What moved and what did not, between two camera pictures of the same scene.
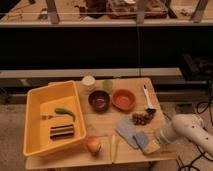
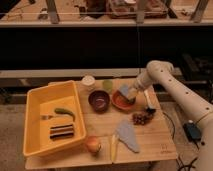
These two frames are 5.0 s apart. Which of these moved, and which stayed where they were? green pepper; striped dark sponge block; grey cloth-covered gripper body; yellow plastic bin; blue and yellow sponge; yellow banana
Moved: blue and yellow sponge; grey cloth-covered gripper body
Stayed: yellow plastic bin; yellow banana; green pepper; striped dark sponge block
